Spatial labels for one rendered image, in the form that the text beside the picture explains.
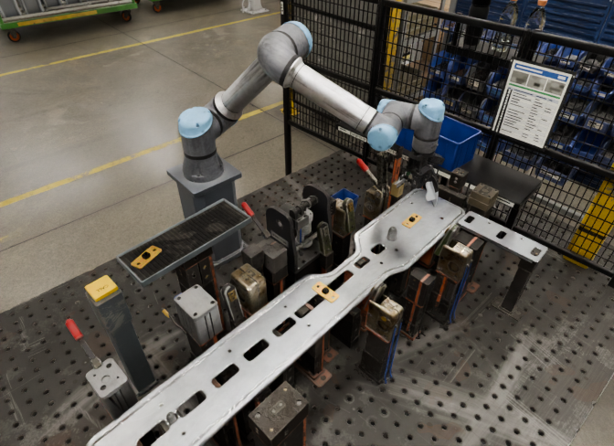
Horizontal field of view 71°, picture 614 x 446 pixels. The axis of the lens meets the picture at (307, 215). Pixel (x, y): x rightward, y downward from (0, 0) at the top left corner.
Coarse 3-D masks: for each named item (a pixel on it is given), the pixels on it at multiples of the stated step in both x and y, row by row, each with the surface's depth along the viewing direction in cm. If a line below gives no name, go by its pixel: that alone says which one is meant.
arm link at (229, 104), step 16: (288, 32) 124; (304, 32) 129; (304, 48) 130; (256, 64) 137; (240, 80) 143; (256, 80) 140; (224, 96) 150; (240, 96) 146; (224, 112) 152; (240, 112) 156; (224, 128) 156
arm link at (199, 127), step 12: (204, 108) 150; (180, 120) 145; (192, 120) 145; (204, 120) 145; (216, 120) 151; (180, 132) 147; (192, 132) 144; (204, 132) 146; (216, 132) 151; (192, 144) 147; (204, 144) 148
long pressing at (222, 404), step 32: (416, 192) 168; (384, 224) 153; (416, 224) 154; (448, 224) 154; (352, 256) 140; (384, 256) 141; (416, 256) 142; (288, 288) 130; (352, 288) 130; (256, 320) 121; (320, 320) 121; (224, 352) 113; (288, 352) 113; (192, 384) 106; (224, 384) 106; (256, 384) 106; (128, 416) 100; (160, 416) 100; (192, 416) 100; (224, 416) 100
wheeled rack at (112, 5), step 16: (96, 0) 668; (112, 0) 679; (128, 0) 672; (0, 16) 578; (16, 16) 597; (32, 16) 608; (48, 16) 611; (64, 16) 621; (80, 16) 634; (128, 16) 684; (16, 32) 603
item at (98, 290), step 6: (108, 276) 112; (96, 282) 110; (102, 282) 110; (108, 282) 110; (90, 288) 109; (96, 288) 109; (102, 288) 109; (108, 288) 109; (114, 288) 109; (90, 294) 107; (96, 294) 107; (102, 294) 107; (108, 294) 108; (96, 300) 107
